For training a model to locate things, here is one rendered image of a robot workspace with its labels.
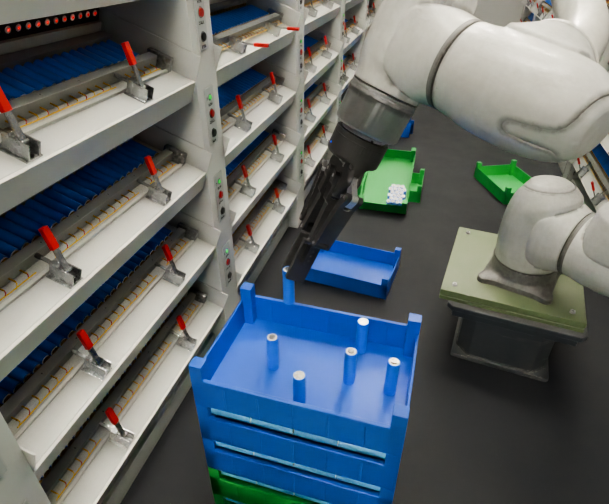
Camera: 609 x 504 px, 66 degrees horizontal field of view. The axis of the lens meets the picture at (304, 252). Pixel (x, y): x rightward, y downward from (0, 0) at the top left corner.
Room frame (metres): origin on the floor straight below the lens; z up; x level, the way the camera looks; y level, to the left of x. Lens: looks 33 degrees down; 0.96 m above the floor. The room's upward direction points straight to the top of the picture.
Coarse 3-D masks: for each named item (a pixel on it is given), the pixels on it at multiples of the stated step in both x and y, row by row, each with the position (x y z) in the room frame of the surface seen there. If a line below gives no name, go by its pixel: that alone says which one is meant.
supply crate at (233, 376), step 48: (240, 288) 0.62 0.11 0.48; (240, 336) 0.59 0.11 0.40; (288, 336) 0.59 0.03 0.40; (336, 336) 0.59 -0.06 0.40; (384, 336) 0.57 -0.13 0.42; (192, 384) 0.45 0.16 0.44; (240, 384) 0.48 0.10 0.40; (288, 384) 0.48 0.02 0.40; (336, 384) 0.48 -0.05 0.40; (336, 432) 0.39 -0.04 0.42; (384, 432) 0.37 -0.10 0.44
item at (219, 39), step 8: (272, 16) 1.57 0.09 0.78; (248, 24) 1.39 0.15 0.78; (256, 24) 1.42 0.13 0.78; (264, 24) 1.49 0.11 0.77; (224, 32) 1.24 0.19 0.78; (232, 32) 1.27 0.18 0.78; (240, 32) 1.31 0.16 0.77; (248, 32) 1.36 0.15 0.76; (216, 40) 1.17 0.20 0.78; (224, 40) 1.22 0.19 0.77; (224, 48) 1.18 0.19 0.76
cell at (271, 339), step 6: (270, 336) 0.52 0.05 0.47; (276, 336) 0.52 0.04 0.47; (270, 342) 0.51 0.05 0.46; (276, 342) 0.51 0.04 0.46; (270, 348) 0.51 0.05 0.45; (276, 348) 0.51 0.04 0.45; (270, 354) 0.51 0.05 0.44; (276, 354) 0.51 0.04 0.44; (270, 360) 0.51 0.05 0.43; (276, 360) 0.51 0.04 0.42; (270, 366) 0.51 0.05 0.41; (276, 366) 0.51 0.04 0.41
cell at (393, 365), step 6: (390, 360) 0.47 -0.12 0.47; (396, 360) 0.47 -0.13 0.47; (390, 366) 0.46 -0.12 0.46; (396, 366) 0.46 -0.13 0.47; (390, 372) 0.46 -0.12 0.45; (396, 372) 0.46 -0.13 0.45; (390, 378) 0.46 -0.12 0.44; (396, 378) 0.46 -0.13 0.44; (384, 384) 0.47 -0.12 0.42; (390, 384) 0.46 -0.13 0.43; (396, 384) 0.46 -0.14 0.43; (384, 390) 0.47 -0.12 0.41; (390, 390) 0.46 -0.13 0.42
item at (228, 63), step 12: (216, 0) 1.47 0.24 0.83; (252, 0) 1.67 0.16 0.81; (264, 0) 1.66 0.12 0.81; (276, 12) 1.63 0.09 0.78; (288, 12) 1.64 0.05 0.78; (288, 24) 1.64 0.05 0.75; (264, 36) 1.43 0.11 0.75; (288, 36) 1.57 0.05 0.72; (216, 48) 1.05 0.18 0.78; (228, 48) 1.22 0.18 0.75; (252, 48) 1.29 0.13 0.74; (264, 48) 1.35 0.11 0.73; (276, 48) 1.48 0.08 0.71; (216, 60) 1.05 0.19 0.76; (228, 60) 1.14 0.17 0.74; (240, 60) 1.19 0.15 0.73; (252, 60) 1.28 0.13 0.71; (216, 72) 1.05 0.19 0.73; (228, 72) 1.13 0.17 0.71; (240, 72) 1.21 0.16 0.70
